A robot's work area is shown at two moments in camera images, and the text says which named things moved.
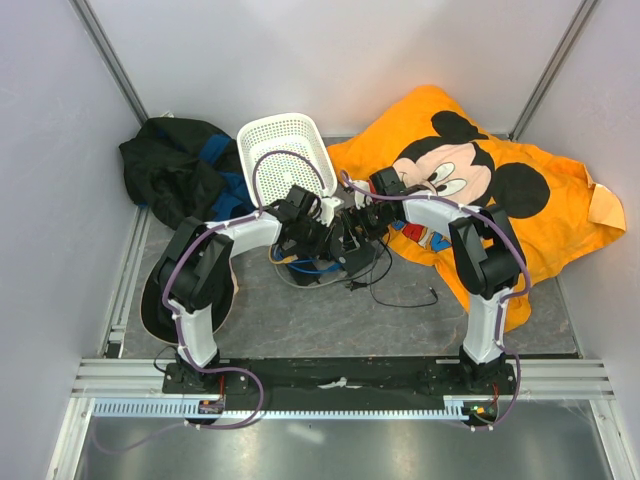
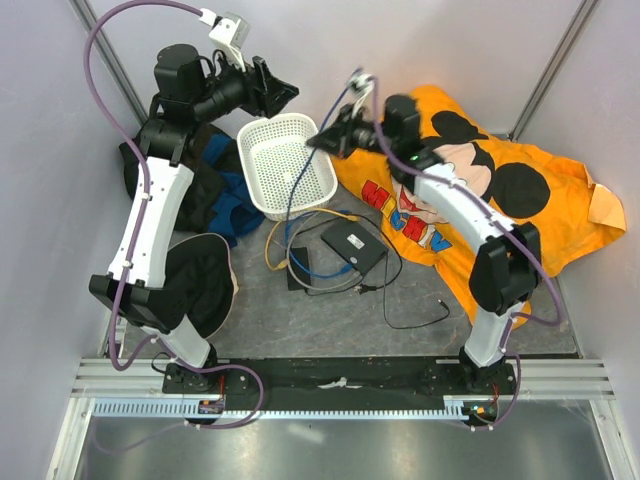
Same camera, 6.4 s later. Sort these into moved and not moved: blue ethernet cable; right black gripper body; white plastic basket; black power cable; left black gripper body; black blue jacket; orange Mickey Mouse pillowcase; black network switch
Moved: right black gripper body; blue ethernet cable; black power cable; left black gripper body
Not moved: black network switch; white plastic basket; orange Mickey Mouse pillowcase; black blue jacket
